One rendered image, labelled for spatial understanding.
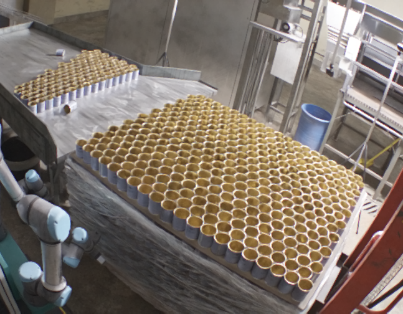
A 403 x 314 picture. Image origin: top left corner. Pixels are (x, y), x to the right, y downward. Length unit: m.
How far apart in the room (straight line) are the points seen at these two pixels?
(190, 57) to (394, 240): 3.82
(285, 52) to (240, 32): 0.59
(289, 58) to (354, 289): 3.23
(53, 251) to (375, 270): 1.27
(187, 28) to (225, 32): 0.56
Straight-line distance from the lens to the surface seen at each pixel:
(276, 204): 1.74
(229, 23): 4.25
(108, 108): 2.45
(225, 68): 4.36
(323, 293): 1.88
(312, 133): 4.48
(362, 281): 1.50
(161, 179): 1.73
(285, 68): 4.31
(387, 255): 1.40
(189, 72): 3.03
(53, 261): 1.38
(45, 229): 1.25
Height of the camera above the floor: 2.23
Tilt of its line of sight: 33 degrees down
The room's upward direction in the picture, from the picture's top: 13 degrees clockwise
